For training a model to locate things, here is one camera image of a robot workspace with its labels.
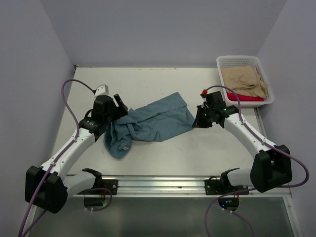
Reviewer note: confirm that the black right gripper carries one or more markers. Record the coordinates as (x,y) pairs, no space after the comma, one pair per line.
(198,123)

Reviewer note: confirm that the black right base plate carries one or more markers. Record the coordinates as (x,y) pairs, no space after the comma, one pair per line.
(216,185)

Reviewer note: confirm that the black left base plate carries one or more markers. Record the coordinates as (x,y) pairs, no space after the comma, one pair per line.
(109,186)

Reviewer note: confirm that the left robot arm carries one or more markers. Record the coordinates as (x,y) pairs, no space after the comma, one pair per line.
(49,185)

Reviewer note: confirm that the red t shirt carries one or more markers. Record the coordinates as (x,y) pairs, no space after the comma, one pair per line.
(245,98)

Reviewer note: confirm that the aluminium mounting rail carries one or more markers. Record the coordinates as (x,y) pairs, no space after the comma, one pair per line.
(174,168)

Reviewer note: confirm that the beige t shirt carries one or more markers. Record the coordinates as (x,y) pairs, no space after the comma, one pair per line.
(244,80)

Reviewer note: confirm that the blue t shirt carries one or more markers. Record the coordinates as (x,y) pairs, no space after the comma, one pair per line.
(156,122)

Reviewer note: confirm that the white plastic laundry basket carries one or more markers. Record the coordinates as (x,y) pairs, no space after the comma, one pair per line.
(241,60)

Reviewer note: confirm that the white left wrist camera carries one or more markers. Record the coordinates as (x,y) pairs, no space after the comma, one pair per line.
(101,90)

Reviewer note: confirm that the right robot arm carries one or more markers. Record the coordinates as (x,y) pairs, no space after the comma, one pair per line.
(271,165)

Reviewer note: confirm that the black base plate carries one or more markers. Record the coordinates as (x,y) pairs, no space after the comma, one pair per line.
(216,185)
(109,186)

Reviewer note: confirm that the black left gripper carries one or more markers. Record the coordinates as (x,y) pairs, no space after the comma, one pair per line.
(121,110)

